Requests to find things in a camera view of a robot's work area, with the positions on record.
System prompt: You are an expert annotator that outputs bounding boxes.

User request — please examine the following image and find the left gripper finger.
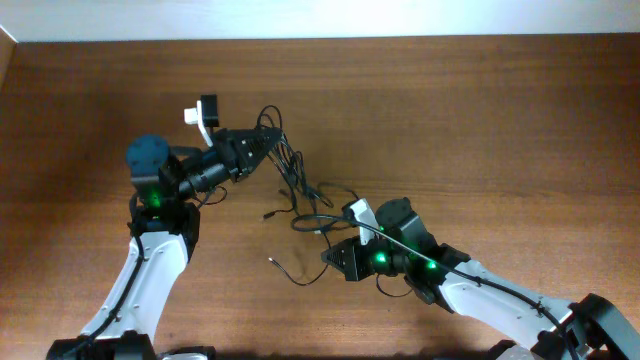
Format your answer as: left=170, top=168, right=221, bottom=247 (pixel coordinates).
left=247, top=139, right=277, bottom=173
left=240, top=127, right=282, bottom=146

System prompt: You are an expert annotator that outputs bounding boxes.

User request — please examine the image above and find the black usb cable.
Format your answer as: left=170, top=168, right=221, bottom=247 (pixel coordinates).
left=255, top=103, right=361, bottom=288

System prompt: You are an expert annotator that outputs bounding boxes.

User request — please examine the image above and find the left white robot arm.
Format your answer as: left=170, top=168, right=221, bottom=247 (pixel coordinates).
left=47, top=127, right=283, bottom=359

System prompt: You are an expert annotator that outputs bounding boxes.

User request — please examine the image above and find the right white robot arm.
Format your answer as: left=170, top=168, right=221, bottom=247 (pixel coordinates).
left=321, top=198, right=639, bottom=359

